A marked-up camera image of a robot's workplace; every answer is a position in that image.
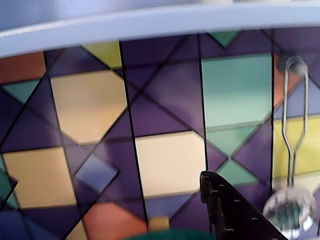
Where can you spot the blue wooden toy kitchen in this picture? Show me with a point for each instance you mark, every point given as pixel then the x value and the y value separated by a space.
pixel 162 162

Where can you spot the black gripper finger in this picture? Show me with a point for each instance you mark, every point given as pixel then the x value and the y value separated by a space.
pixel 232 217

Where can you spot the dark green printed cup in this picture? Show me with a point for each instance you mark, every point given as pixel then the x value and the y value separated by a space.
pixel 170 236

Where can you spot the steel toy skimmer spoon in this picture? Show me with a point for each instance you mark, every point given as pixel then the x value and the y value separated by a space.
pixel 290 207

